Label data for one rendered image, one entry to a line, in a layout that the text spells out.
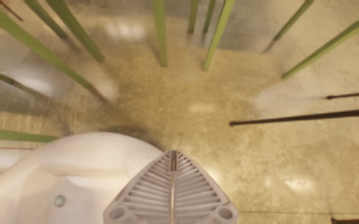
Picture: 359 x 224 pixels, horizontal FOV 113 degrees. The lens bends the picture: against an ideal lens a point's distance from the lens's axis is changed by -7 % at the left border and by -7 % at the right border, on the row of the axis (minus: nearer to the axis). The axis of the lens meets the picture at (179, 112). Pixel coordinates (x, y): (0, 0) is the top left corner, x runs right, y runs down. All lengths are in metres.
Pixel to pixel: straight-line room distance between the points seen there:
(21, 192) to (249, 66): 1.11
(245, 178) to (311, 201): 0.36
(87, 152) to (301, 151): 0.99
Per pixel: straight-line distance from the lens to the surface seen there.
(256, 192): 0.84
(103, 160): 0.39
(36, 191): 0.52
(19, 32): 0.68
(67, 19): 0.81
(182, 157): 0.16
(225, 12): 0.60
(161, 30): 0.66
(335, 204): 1.13
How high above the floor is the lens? 0.70
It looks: 74 degrees down
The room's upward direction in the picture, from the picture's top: 7 degrees clockwise
